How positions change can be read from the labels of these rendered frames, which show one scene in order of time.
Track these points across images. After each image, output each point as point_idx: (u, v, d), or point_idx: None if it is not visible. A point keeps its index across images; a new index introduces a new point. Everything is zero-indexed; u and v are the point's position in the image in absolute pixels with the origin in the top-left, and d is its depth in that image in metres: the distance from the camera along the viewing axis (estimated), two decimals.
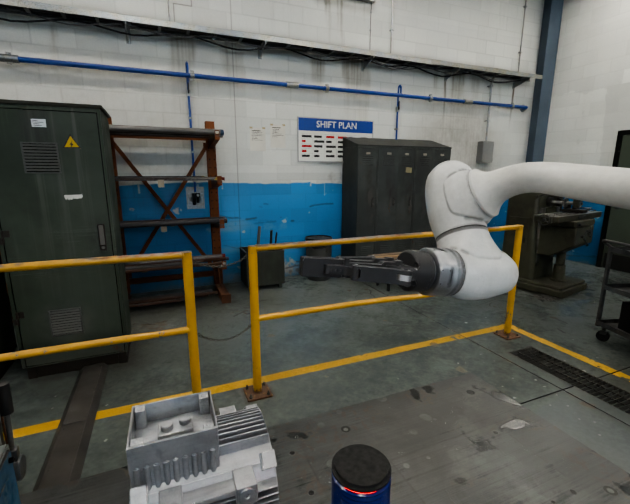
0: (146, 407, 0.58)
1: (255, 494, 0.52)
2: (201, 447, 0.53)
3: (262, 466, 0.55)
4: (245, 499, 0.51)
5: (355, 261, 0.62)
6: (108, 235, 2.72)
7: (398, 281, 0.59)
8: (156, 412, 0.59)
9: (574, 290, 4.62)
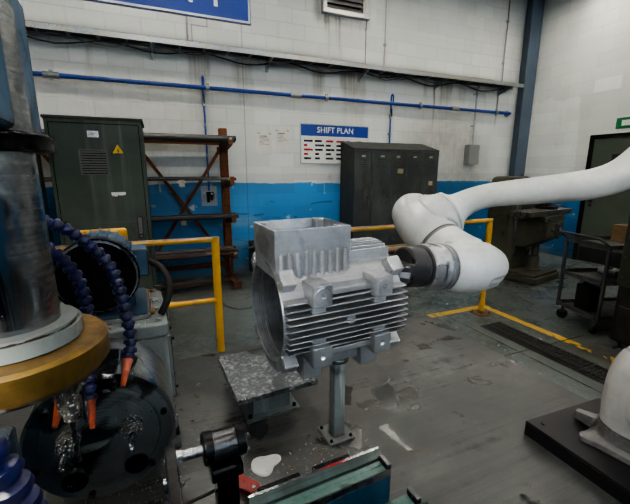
0: (266, 224, 0.59)
1: (391, 285, 0.53)
2: (336, 243, 0.54)
3: (390, 267, 0.56)
4: (383, 288, 0.53)
5: None
6: (145, 225, 3.29)
7: None
8: None
9: (546, 278, 5.19)
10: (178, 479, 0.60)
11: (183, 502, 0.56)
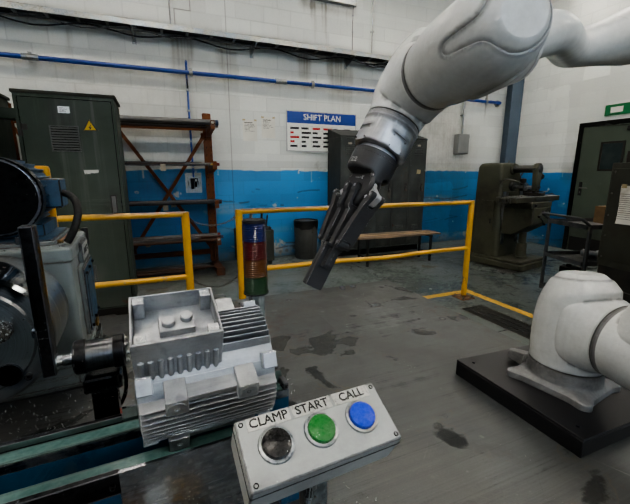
0: (144, 299, 0.55)
1: (256, 390, 0.55)
2: (205, 347, 0.52)
3: (263, 365, 0.56)
4: (247, 393, 0.54)
5: (332, 227, 0.60)
6: (119, 205, 3.25)
7: (374, 208, 0.55)
8: (154, 304, 0.56)
9: (533, 265, 5.15)
10: (50, 320, 0.62)
11: (47, 294, 0.61)
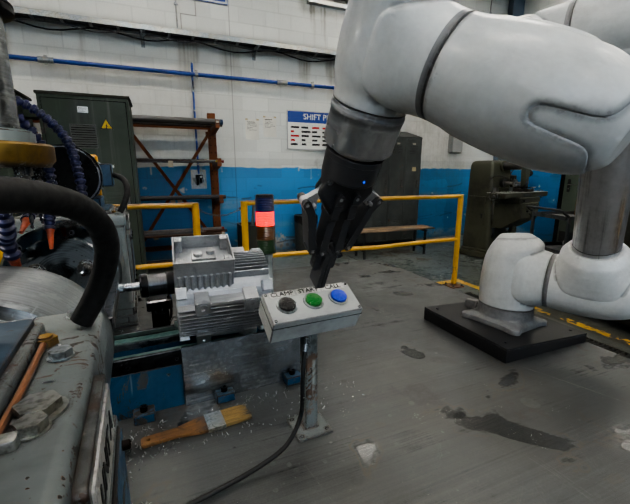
0: (181, 239, 0.80)
1: (257, 303, 0.78)
2: (222, 270, 0.76)
3: (263, 288, 0.80)
4: (250, 305, 0.78)
5: (332, 230, 0.56)
6: (133, 197, 3.51)
7: (305, 212, 0.49)
8: (188, 243, 0.81)
9: None
10: (115, 291, 0.81)
11: (116, 298, 0.77)
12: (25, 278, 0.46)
